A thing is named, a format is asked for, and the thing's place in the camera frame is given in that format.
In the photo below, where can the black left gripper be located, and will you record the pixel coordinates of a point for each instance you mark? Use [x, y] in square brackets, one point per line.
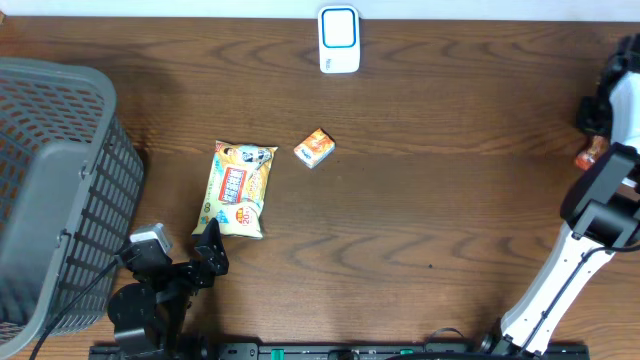
[214, 256]

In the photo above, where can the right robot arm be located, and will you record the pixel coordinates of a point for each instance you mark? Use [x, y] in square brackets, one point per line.
[600, 215]

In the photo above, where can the grey plastic basket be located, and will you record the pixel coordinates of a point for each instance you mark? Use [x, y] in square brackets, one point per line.
[71, 181]

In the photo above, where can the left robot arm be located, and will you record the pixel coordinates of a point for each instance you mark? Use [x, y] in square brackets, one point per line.
[148, 315]

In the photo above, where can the red chocolate bar wrapper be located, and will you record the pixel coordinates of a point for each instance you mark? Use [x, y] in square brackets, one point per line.
[596, 147]

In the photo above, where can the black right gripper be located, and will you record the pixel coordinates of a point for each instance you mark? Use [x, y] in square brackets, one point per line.
[585, 116]

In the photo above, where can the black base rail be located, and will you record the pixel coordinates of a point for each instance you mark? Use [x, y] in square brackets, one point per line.
[252, 351]

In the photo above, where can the small orange box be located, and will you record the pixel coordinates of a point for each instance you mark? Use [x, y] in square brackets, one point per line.
[315, 148]

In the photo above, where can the white barcode scanner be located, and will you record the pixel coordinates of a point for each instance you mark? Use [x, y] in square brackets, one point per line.
[339, 39]

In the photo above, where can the yellow snack bag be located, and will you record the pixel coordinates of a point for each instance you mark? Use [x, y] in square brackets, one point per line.
[235, 192]

